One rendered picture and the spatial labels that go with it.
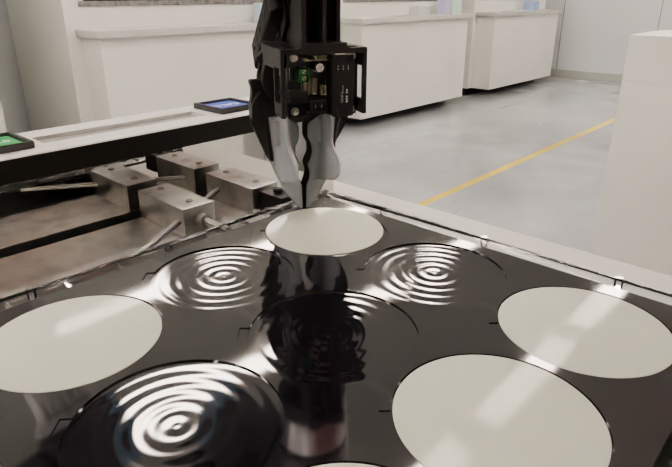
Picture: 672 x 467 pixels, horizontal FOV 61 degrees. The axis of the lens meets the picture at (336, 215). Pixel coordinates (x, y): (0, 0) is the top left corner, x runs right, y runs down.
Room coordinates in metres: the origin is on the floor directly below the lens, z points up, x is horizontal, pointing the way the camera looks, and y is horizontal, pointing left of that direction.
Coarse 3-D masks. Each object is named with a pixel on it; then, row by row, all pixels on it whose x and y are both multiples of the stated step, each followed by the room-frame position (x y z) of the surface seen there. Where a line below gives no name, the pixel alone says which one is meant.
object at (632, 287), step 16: (368, 208) 0.50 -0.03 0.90; (416, 224) 0.46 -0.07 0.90; (432, 224) 0.46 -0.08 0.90; (464, 240) 0.43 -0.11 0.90; (480, 240) 0.42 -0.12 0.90; (528, 256) 0.40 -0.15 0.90; (544, 256) 0.39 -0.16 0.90; (576, 272) 0.37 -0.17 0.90; (592, 272) 0.37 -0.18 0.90; (624, 288) 0.35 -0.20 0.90; (640, 288) 0.34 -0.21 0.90
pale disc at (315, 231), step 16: (320, 208) 0.50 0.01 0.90; (336, 208) 0.50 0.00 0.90; (272, 224) 0.46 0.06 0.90; (288, 224) 0.46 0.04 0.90; (304, 224) 0.46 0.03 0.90; (320, 224) 0.46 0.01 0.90; (336, 224) 0.46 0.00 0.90; (352, 224) 0.46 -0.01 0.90; (368, 224) 0.46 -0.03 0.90; (272, 240) 0.43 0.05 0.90; (288, 240) 0.43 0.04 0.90; (304, 240) 0.43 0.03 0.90; (320, 240) 0.43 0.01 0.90; (336, 240) 0.43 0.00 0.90; (352, 240) 0.43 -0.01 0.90; (368, 240) 0.43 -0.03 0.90
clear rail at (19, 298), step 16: (320, 192) 0.54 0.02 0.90; (272, 208) 0.50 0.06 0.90; (288, 208) 0.50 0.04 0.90; (224, 224) 0.46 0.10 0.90; (240, 224) 0.46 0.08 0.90; (176, 240) 0.42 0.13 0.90; (192, 240) 0.43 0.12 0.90; (128, 256) 0.39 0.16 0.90; (144, 256) 0.40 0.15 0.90; (80, 272) 0.36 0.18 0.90; (96, 272) 0.37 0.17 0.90; (48, 288) 0.34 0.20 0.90; (64, 288) 0.35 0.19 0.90; (0, 304) 0.32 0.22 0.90; (16, 304) 0.33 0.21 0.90
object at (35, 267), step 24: (216, 216) 0.53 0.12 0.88; (240, 216) 0.53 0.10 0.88; (72, 240) 0.47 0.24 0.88; (96, 240) 0.47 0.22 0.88; (120, 240) 0.47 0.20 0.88; (144, 240) 0.47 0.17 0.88; (168, 240) 0.47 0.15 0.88; (0, 264) 0.42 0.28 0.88; (24, 264) 0.42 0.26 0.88; (48, 264) 0.42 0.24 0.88; (72, 264) 0.42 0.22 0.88; (96, 264) 0.42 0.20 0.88; (0, 288) 0.38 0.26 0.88; (24, 288) 0.38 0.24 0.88
